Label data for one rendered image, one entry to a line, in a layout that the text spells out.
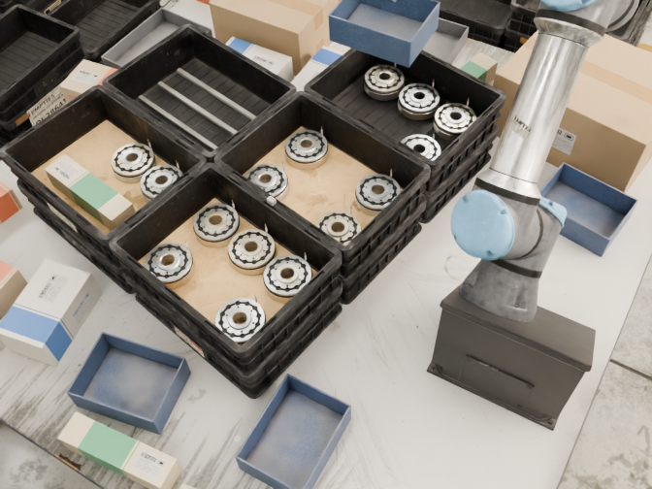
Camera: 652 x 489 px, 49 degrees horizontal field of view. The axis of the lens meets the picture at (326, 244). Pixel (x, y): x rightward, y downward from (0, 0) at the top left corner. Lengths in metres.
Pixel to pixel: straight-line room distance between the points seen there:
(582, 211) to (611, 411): 0.78
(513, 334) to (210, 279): 0.65
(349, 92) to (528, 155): 0.77
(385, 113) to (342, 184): 0.26
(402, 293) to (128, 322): 0.63
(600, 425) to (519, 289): 1.07
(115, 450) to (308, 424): 0.38
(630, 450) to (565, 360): 1.10
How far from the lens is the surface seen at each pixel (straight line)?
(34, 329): 1.67
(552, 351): 1.33
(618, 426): 2.43
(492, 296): 1.39
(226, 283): 1.56
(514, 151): 1.26
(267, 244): 1.57
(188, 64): 2.05
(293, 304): 1.40
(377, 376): 1.58
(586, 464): 2.35
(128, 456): 1.51
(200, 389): 1.60
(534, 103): 1.26
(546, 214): 1.37
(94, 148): 1.89
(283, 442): 1.52
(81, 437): 1.56
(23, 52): 2.82
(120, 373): 1.65
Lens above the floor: 2.13
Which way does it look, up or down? 55 degrees down
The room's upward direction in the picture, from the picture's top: 3 degrees counter-clockwise
